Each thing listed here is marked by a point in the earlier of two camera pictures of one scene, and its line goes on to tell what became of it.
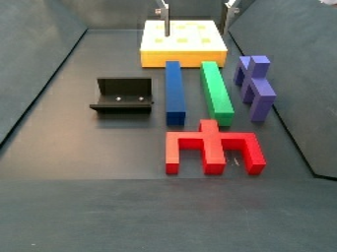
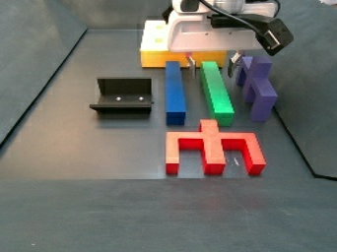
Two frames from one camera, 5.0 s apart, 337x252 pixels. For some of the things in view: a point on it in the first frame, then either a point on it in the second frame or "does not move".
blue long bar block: (176, 103) does not move
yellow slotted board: (194, 42) does not move
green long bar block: (216, 93) does not move
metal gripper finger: (232, 11) → (232, 62)
